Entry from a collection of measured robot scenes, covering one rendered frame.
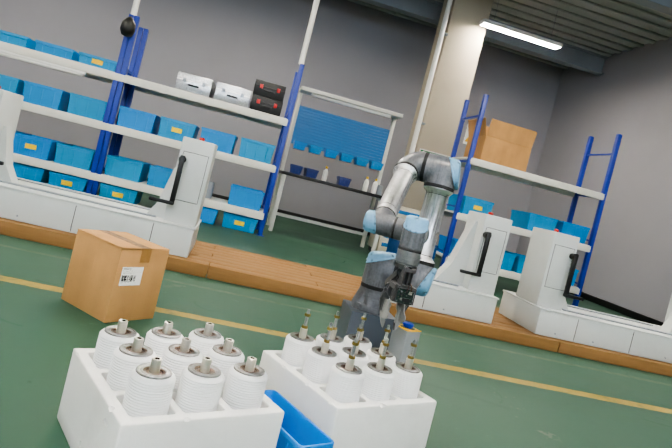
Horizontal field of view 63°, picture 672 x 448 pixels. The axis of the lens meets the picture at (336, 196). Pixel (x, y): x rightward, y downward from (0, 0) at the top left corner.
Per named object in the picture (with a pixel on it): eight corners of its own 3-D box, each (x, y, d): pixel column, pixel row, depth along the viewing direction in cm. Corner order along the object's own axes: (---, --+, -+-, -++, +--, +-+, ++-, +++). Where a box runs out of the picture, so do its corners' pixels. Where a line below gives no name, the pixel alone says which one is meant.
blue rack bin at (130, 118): (125, 127, 625) (129, 109, 625) (158, 136, 632) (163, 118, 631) (114, 124, 576) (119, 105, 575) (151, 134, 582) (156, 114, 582)
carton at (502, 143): (456, 158, 696) (466, 119, 695) (504, 172, 713) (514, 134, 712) (476, 158, 643) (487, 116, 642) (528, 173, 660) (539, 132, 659)
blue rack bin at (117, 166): (113, 173, 626) (118, 155, 625) (147, 181, 632) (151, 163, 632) (102, 174, 576) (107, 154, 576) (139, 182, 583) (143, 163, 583)
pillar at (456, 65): (381, 247, 841) (445, -8, 835) (415, 255, 851) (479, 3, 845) (390, 252, 786) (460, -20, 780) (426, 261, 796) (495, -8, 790)
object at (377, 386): (346, 430, 154) (361, 368, 154) (350, 417, 164) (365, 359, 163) (379, 441, 153) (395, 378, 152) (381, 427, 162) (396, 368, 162)
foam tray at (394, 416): (248, 405, 171) (262, 349, 171) (343, 399, 195) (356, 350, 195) (320, 476, 140) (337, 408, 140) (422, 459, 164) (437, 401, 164)
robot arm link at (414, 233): (431, 220, 176) (429, 220, 167) (423, 253, 176) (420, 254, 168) (408, 214, 178) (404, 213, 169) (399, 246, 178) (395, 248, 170)
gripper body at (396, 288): (390, 303, 167) (399, 264, 167) (382, 296, 175) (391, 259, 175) (413, 308, 169) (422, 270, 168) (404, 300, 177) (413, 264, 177)
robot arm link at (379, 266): (364, 278, 219) (372, 245, 219) (396, 288, 216) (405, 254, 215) (357, 281, 208) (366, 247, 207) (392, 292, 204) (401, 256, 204)
